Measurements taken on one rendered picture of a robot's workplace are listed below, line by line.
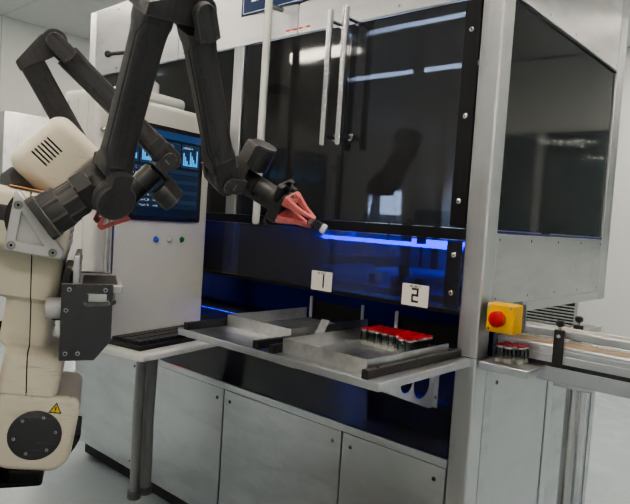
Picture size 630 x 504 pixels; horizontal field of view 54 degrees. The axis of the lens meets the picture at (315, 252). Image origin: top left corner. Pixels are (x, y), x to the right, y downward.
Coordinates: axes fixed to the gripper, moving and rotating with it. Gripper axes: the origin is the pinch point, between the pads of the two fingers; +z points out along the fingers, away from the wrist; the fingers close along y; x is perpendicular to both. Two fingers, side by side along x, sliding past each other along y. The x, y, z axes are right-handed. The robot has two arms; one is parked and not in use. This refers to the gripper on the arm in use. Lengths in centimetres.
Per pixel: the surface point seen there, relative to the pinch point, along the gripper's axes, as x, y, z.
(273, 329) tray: -12.7, 40.4, 0.3
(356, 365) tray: 8.8, 19.6, 25.7
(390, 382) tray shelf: 10.4, 17.2, 33.7
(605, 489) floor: -155, 117, 150
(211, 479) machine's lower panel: -32, 128, -1
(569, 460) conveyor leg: -22, 30, 82
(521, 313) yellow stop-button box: -26, 4, 52
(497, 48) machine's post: -45, -45, 13
